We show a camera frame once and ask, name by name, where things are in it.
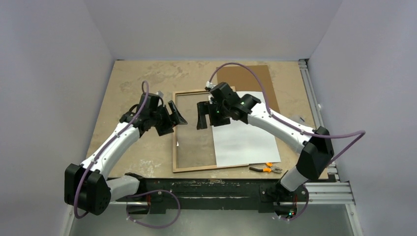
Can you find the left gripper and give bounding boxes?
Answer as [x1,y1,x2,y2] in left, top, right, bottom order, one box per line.
[150,101,186,136]

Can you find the clear acrylic sheet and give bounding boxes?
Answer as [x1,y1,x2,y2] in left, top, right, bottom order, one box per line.
[176,94,216,168]

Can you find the printed photo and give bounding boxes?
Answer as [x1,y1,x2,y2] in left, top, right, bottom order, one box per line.
[210,91,281,168]

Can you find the brown cardboard backing board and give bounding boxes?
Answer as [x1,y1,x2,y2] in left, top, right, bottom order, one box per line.
[217,65,280,112]

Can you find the black wooden picture frame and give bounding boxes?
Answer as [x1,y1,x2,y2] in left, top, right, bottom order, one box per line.
[173,89,222,173]

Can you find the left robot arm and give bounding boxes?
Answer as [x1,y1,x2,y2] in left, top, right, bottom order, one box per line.
[64,93,187,215]

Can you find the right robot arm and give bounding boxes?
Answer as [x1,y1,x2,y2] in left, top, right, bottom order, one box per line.
[196,82,334,200]

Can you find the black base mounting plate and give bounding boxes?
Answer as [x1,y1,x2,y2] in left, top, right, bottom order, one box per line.
[116,178,309,217]

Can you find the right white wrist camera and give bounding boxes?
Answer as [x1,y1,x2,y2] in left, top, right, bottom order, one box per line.
[205,81,215,91]

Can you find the orange handled pliers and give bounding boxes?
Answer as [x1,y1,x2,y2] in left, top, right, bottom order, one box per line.
[249,163,282,174]

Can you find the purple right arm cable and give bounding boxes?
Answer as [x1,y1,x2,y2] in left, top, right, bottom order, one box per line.
[208,62,366,222]

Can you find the aluminium rail right side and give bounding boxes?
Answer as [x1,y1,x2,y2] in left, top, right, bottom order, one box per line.
[298,59,341,183]

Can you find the aluminium rail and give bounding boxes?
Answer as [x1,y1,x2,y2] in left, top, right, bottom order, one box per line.
[66,181,356,206]
[298,59,341,183]

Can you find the aluminium rail front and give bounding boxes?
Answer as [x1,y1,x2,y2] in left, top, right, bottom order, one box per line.
[66,181,356,206]

